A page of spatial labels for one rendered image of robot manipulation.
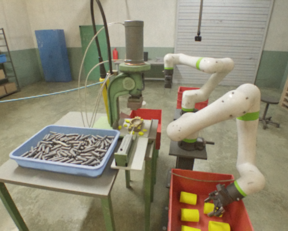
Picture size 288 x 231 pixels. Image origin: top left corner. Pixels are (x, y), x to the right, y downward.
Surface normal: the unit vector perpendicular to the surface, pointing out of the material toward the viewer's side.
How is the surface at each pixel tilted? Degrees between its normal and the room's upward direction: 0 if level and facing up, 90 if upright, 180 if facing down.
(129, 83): 90
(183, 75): 90
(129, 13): 90
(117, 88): 90
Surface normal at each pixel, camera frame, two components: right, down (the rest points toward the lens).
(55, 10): -0.14, 0.42
